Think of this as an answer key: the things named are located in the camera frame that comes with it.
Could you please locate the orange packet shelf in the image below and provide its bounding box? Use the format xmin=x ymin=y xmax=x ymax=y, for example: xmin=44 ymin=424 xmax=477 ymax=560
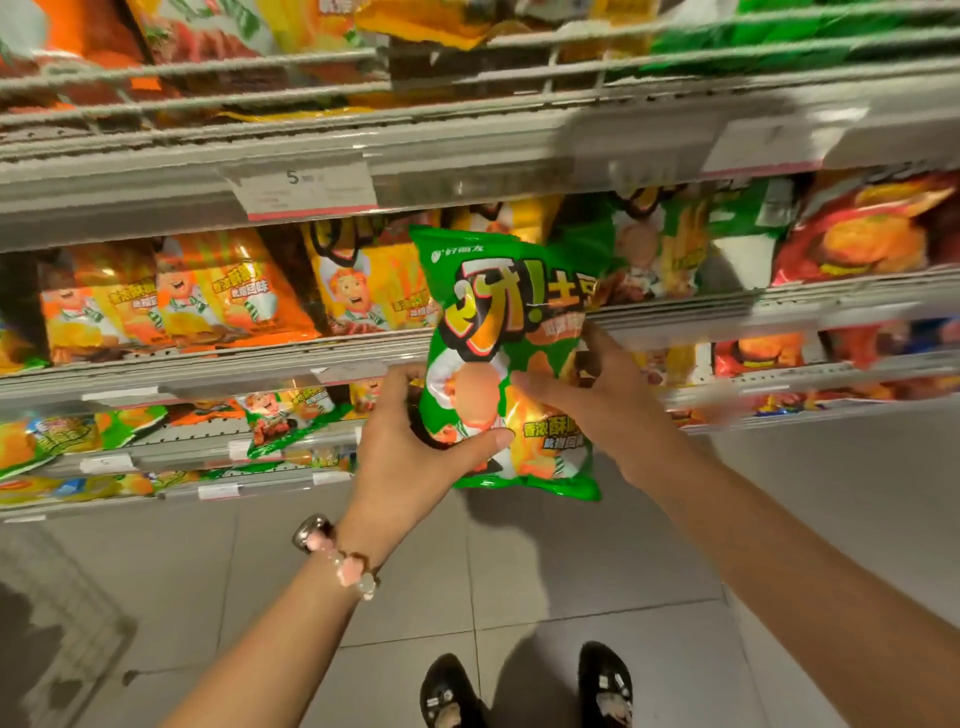
xmin=153 ymin=228 xmax=322 ymax=350

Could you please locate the person's right hand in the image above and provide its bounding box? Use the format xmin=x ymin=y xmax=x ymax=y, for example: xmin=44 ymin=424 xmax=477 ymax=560
xmin=508 ymin=320 xmax=706 ymax=498

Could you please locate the yellow snack bag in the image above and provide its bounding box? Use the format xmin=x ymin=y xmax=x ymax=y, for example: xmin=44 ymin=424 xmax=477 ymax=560
xmin=449 ymin=196 xmax=564 ymax=245

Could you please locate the person's right forearm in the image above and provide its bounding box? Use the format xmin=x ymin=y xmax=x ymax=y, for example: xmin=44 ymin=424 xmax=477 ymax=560
xmin=648 ymin=446 xmax=960 ymax=728

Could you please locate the green snack bag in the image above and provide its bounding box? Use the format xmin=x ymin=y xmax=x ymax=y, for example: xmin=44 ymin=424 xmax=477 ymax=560
xmin=408 ymin=224 xmax=620 ymax=502

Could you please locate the person's left black shoe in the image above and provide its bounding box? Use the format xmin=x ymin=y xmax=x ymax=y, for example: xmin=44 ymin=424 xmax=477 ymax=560
xmin=418 ymin=653 xmax=489 ymax=728

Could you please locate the red ridged potato chips bag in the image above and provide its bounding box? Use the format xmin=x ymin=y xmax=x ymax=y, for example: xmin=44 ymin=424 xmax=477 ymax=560
xmin=712 ymin=333 xmax=810 ymax=379

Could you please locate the pink bead bracelet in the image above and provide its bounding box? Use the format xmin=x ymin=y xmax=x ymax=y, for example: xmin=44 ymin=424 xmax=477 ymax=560
xmin=303 ymin=524 xmax=381 ymax=603

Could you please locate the wire mesh basket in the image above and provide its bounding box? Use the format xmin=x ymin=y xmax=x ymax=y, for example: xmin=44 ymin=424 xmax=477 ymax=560
xmin=0 ymin=524 xmax=140 ymax=728

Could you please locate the black smart watch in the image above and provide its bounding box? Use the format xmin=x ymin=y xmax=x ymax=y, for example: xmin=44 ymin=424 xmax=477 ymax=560
xmin=292 ymin=513 xmax=336 ymax=556

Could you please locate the person's left forearm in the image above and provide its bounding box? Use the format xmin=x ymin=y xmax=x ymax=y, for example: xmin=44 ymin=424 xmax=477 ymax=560
xmin=161 ymin=539 xmax=384 ymax=728

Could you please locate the person's left hand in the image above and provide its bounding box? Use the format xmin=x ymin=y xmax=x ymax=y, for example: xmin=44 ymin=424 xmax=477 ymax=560
xmin=335 ymin=363 xmax=517 ymax=565

